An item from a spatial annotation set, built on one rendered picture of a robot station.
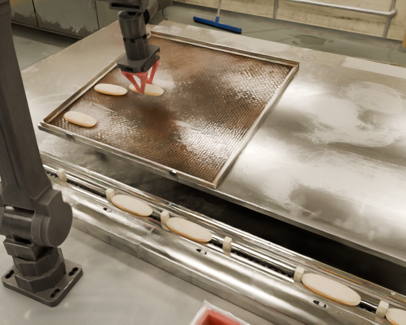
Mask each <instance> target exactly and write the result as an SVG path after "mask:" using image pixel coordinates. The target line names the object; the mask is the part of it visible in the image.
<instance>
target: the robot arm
mask: <svg viewBox="0 0 406 325"><path fill-rule="evenodd" d="M94 1H103V2H105V3H108V5H109V9H110V10H120V12H119V13H118V14H117V17H118V20H119V25H120V28H121V34H122V39H123V42H124V47H125V51H126V54H125V55H124V56H123V57H121V58H120V59H119V60H118V61H117V67H118V68H120V69H121V74H122V75H123V76H125V77H126V78H127V79H128V80H129V81H130V82H131V83H132V85H133V86H134V87H135V88H136V90H137V91H138V92H139V93H140V94H144V91H145V87H146V83H147V84H152V83H153V79H154V76H155V73H156V71H157V68H158V65H159V63H160V56H159V55H156V53H157V52H160V46H156V45H152V44H148V37H147V33H146V26H145V25H147V24H148V23H149V21H150V20H151V18H152V17H153V16H154V15H155V13H156V12H157V10H158V2H157V0H94ZM11 12H12V8H11V5H10V0H0V180H1V184H0V235H4V236H5V237H6V239H5V240H4V241H3V244H4V246H5V249H6V252H7V254H8V255H11V256H12V258H13V262H14V265H13V266H12V267H11V268H10V269H9V270H8V271H7V272H6V273H5V274H4V275H3V276H2V277H1V281H2V283H3V285H4V287H6V288H8V289H10V290H13V291H15V292H17V293H20V294H22V295H24V296H26V297H29V298H31V299H33V300H36V301H37V302H40V303H42V304H45V305H47V306H49V307H51V308H53V307H56V306H57V305H58V304H59V303H60V302H61V301H62V300H63V299H64V297H65V296H66V295H67V294H68V292H69V291H70V290H71V289H72V288H73V286H74V285H75V284H76V282H77V281H78V280H79V279H80V278H81V277H82V275H83V270H82V266H81V265H80V264H77V263H74V262H72V261H69V260H67V259H64V257H63V253H62V250H61V248H58V246H60V245H61V244H62V243H63V242H64V241H65V240H66V238H67V236H68V234H69V232H70V230H71V227H72V222H73V210H72V206H71V205H70V203H68V202H65V201H64V200H63V195H62V191H61V190H55V189H53V186H52V182H51V180H50V178H49V177H48V176H47V174H46V171H45V169H44V166H43V162H42V160H41V155H40V152H39V147H38V143H37V139H36V136H35V130H34V126H33V122H32V117H31V114H30V109H29V106H28V101H27V98H26V93H25V90H24V84H23V80H22V77H21V71H20V68H19V63H18V60H17V55H16V52H15V46H14V40H13V36H12V26H11ZM151 67H152V69H151V74H150V79H148V70H149V69H150V68H151ZM133 75H135V76H137V78H139V79H140V87H139V86H138V84H137V82H136V80H135V79H134V78H133Z"/></svg>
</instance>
